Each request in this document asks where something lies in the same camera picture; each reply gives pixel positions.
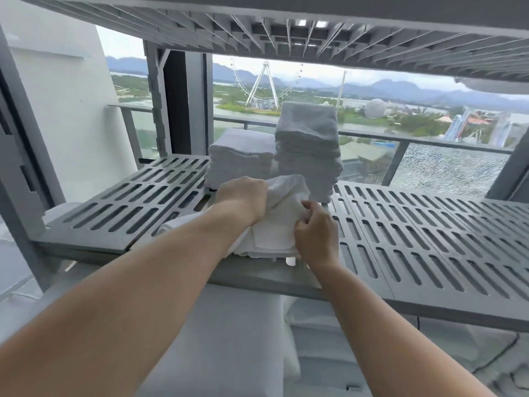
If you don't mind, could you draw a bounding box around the person's left hand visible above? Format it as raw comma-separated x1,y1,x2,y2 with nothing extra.
214,176,269,228

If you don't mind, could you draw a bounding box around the person's right hand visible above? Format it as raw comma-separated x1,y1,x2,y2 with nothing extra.
294,201,341,271

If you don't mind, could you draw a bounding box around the white hand towel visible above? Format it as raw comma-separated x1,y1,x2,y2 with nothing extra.
159,174,311,259
274,101,342,158

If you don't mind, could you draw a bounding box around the person's left forearm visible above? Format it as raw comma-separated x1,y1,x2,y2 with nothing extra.
0,198,255,397

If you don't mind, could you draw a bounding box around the person's right forearm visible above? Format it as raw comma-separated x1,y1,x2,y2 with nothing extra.
307,260,495,397

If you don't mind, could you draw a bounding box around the grey slotted shelf board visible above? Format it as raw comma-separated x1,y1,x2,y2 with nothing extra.
33,154,529,331

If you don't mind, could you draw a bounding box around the stack of black-piped white pillows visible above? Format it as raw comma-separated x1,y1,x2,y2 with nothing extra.
285,299,529,397

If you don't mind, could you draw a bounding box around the grey roofed building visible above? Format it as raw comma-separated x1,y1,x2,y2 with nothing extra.
338,141,397,185

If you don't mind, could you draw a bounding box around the white ferris wheel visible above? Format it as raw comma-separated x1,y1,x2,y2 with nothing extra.
231,58,303,109

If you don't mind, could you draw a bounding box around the white dome building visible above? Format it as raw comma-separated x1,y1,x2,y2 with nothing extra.
364,99,387,119

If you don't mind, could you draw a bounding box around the glass balcony railing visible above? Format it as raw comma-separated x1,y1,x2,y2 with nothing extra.
108,103,515,199

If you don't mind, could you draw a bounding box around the blue water slide structure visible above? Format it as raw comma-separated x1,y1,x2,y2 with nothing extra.
444,106,526,149

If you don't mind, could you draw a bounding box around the grey ribbed shelf board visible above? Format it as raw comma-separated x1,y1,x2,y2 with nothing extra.
12,0,529,83

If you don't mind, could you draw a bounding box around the white hanging sheet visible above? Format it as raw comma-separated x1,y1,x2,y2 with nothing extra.
454,76,529,95

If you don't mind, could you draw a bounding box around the dark window frame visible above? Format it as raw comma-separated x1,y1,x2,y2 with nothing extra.
487,132,529,201
163,49,214,158

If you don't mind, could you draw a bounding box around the grey notched shelf post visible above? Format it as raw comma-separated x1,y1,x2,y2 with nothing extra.
142,40,172,158
0,119,71,294

